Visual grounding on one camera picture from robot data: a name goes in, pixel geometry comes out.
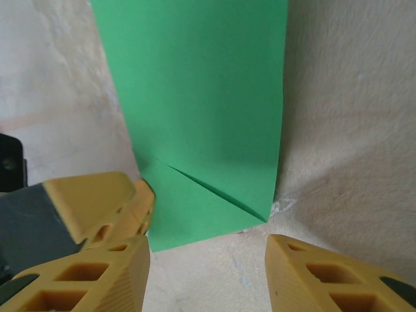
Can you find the green paper sheet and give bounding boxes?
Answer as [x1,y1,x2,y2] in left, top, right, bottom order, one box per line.
[90,0,289,254]

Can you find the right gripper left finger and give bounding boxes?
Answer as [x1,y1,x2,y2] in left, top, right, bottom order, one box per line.
[0,236,150,312]

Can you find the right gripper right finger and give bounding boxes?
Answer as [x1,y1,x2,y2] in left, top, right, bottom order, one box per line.
[265,234,416,312]

